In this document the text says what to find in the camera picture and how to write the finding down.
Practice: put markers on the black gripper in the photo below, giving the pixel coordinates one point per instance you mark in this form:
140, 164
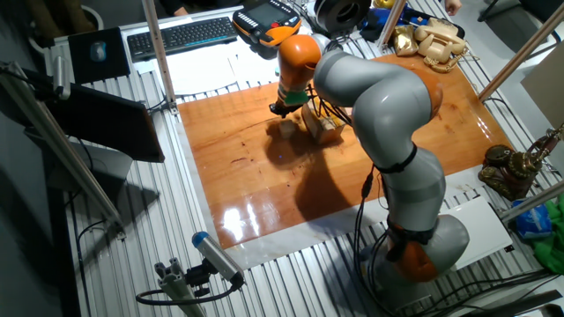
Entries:
281, 109

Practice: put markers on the person bare forearm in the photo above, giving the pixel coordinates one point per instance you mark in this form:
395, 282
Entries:
180, 11

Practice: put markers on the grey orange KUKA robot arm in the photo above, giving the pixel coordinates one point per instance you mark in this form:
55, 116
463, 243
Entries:
388, 105

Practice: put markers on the shiny gold object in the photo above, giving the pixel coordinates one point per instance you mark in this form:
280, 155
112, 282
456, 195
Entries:
404, 40

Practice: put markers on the yellow round object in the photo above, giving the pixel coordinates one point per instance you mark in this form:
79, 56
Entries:
383, 3

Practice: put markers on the person bare hand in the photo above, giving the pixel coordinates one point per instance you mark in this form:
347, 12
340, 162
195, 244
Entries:
454, 6

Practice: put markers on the large wooden cube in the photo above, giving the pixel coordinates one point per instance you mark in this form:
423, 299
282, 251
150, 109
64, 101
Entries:
287, 130

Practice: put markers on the white paper sheet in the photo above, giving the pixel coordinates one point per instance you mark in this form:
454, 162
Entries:
255, 64
202, 72

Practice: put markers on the glossy wood grain board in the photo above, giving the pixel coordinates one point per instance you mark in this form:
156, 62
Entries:
247, 185

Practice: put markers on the orange black teach pendant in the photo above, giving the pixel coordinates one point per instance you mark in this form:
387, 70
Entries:
264, 19

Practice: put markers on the black round spool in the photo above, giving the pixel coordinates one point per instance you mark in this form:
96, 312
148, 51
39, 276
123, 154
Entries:
330, 17

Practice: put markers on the black computer keyboard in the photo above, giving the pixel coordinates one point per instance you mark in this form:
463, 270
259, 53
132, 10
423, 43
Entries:
183, 37

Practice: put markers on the black flat laptop screen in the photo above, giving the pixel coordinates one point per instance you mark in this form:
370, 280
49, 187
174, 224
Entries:
110, 127

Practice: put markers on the grey blue computer mouse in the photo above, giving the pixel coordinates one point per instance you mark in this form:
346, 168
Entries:
98, 51

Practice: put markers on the black mouse pad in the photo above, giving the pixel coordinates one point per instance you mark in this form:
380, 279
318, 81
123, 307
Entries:
79, 66

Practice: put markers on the white flat board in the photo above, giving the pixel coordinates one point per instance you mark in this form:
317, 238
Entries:
484, 229

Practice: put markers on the antique brass telephone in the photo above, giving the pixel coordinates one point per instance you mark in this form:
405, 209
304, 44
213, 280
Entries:
511, 169

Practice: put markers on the brown cardboard panel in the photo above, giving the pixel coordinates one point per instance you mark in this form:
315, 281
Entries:
548, 83

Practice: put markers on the blue plastic bag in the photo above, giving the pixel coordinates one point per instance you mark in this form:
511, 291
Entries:
533, 222

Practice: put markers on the green cloth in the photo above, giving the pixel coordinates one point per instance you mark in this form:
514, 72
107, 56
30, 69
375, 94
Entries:
553, 246

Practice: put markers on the black flat bar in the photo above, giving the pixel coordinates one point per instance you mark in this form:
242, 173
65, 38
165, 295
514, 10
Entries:
520, 304

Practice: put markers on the upright aluminium frame post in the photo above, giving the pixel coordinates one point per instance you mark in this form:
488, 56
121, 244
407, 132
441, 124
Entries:
158, 57

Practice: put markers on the silver camera with blue end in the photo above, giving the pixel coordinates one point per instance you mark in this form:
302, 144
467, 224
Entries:
218, 257

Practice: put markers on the black camera bracket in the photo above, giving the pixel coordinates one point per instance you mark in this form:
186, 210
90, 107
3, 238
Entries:
198, 277

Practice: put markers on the short aluminium profile mount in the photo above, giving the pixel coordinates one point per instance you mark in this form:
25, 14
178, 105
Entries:
176, 288

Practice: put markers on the silver cylinder camera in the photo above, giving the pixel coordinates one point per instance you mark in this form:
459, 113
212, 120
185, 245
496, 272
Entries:
61, 79

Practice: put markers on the long slanted aluminium post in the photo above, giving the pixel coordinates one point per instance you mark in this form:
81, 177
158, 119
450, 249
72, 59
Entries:
61, 149

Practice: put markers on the aluminium frame bar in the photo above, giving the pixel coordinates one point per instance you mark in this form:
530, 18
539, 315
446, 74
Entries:
533, 201

